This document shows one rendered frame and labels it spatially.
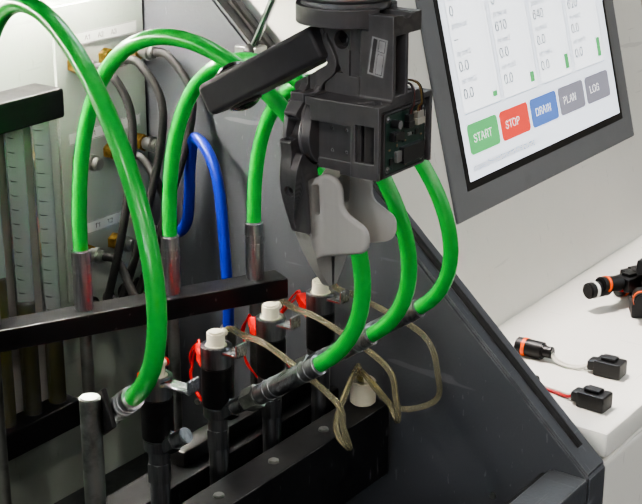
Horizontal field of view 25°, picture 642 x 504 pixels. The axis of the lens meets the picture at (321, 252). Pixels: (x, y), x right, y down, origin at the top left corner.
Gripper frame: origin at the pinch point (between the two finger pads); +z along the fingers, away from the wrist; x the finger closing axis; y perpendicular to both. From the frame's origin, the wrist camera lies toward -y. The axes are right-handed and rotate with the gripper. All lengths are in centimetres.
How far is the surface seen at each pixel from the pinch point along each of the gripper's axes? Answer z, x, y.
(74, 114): -1.4, 19.6, -44.5
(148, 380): 4.7, -15.4, -3.8
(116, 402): 8.0, -14.1, -8.3
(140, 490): 25.4, 0.6, -20.0
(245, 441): 25.4, 13.5, -18.3
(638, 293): 22, 63, 0
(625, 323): 25, 62, -1
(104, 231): 12, 23, -44
